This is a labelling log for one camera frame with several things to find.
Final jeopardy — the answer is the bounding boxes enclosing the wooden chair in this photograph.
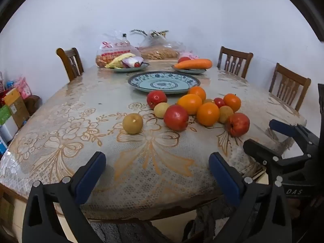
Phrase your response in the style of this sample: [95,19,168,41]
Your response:
[269,63,311,112]
[56,47,84,82]
[217,46,254,79]

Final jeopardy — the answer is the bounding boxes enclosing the cardboard box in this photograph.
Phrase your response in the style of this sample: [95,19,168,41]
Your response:
[4,88,30,129]

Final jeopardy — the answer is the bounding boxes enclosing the green leafy garland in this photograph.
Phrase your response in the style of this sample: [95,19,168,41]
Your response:
[130,29,169,36]

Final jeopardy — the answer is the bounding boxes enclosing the grey fuzzy cloth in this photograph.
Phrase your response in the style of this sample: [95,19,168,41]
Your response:
[90,200,256,243]

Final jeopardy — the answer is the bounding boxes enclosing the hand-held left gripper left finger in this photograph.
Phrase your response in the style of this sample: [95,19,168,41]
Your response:
[22,151,107,243]

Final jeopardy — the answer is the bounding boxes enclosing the large blue patterned plate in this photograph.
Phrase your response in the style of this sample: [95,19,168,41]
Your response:
[127,71,201,95]

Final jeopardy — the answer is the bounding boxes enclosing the halved red onion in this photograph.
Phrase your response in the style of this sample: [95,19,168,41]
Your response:
[122,57,144,68]

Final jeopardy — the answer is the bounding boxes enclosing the large yellowish orange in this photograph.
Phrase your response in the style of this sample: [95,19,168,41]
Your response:
[177,94,203,115]

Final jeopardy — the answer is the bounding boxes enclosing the green box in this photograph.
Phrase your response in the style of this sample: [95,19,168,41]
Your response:
[0,105,12,126]

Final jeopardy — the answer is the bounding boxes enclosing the carrot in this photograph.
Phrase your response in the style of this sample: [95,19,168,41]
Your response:
[174,59,212,70]

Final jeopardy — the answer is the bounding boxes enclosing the bagged sliced bread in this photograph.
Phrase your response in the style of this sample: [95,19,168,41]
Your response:
[96,34,142,68]

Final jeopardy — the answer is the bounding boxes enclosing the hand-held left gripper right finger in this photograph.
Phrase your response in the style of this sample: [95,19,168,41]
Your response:
[209,152,294,243]

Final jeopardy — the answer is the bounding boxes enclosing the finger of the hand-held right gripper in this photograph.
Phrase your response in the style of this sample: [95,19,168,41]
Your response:
[269,119,321,147]
[243,139,312,178]

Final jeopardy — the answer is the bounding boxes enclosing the small blue plate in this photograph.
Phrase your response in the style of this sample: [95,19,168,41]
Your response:
[109,62,150,73]
[171,64,207,75]

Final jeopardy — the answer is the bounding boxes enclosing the blue white milk carton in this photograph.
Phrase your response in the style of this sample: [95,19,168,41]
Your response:
[0,136,9,155]

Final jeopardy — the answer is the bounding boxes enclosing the pink snack packet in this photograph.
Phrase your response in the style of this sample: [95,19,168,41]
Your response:
[15,77,32,100]

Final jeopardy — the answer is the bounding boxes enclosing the pink packets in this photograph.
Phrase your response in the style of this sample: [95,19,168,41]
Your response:
[180,51,200,60]

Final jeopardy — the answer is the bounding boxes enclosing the white box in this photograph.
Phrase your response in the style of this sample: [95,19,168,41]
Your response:
[0,118,18,142]

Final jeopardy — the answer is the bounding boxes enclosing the napa cabbage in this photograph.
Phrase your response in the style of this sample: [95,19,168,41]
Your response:
[105,53,136,69]

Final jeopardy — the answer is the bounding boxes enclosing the bagged dried noodles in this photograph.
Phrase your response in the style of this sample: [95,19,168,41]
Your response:
[138,34,186,60]

